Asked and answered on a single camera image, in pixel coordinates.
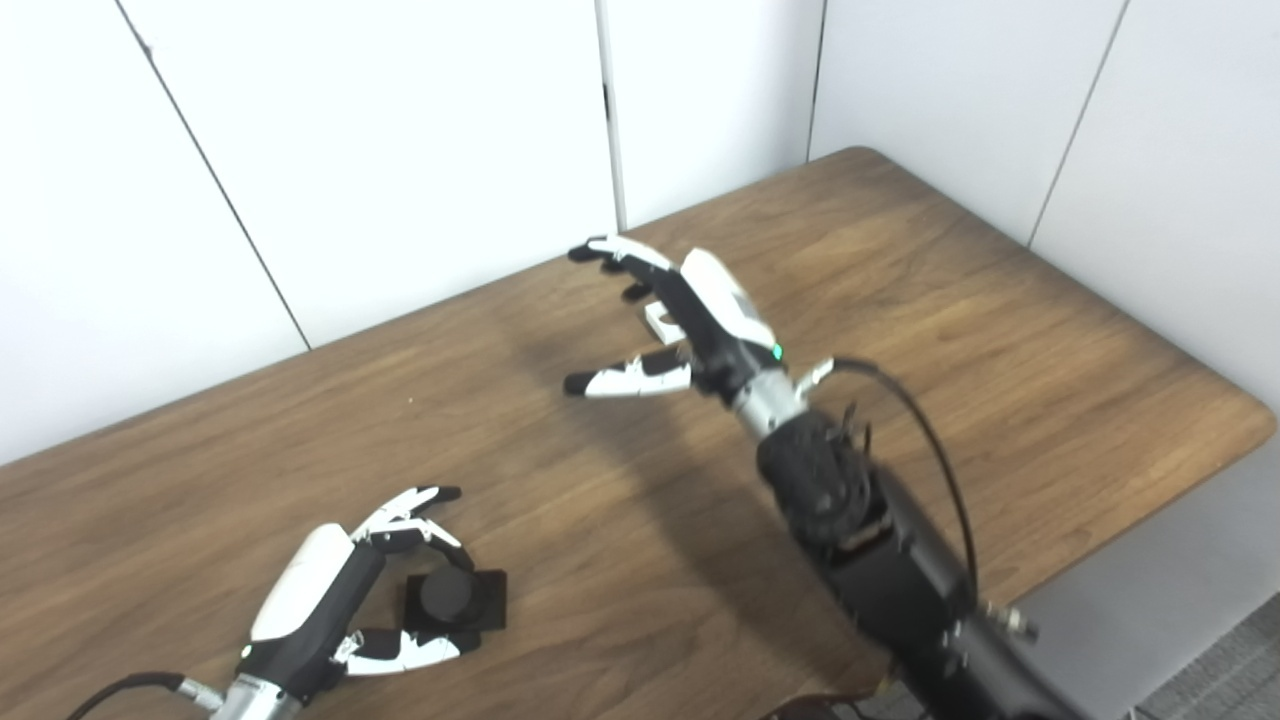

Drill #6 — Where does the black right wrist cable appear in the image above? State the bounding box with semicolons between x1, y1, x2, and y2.
795;357;1041;641

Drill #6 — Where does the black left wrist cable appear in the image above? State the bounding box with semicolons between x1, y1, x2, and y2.
65;672;223;720

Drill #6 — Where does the white square piece with hole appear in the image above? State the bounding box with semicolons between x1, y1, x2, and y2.
643;300;689;346

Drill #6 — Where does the thin black wrist wire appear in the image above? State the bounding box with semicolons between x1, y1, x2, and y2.
835;400;873;453

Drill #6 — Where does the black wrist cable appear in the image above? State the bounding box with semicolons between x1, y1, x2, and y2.
65;672;223;720
795;357;1041;641

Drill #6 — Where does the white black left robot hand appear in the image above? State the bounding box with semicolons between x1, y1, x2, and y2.
237;485;483;701

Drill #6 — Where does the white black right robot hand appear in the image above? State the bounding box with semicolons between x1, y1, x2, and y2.
563;235;791;413

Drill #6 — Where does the black peg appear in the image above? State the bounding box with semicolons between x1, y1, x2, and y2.
403;568;508;634

